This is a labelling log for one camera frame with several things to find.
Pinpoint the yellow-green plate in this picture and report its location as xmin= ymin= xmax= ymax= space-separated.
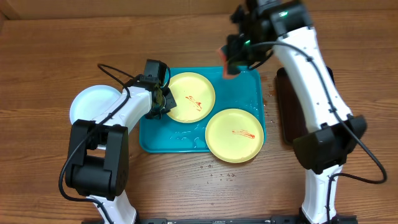
xmin=167 ymin=72 xmax=216 ymax=123
xmin=205 ymin=109 xmax=265 ymax=164

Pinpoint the red black sponge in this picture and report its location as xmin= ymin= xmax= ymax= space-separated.
xmin=218 ymin=45 xmax=241 ymax=80

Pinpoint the light blue plate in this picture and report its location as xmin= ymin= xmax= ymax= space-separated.
xmin=70 ymin=85 xmax=121 ymax=124

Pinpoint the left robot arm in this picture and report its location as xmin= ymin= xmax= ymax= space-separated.
xmin=58 ymin=59 xmax=177 ymax=223

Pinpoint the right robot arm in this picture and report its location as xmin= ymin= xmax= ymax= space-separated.
xmin=221 ymin=1 xmax=367 ymax=223

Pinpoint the teal plastic tray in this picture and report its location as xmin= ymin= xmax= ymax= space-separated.
xmin=139 ymin=67 xmax=266 ymax=153

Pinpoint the black rectangular tray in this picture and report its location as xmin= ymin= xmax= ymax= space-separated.
xmin=275 ymin=67 xmax=334 ymax=146

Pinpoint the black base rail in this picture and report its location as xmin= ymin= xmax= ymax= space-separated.
xmin=81 ymin=215 xmax=358 ymax=224

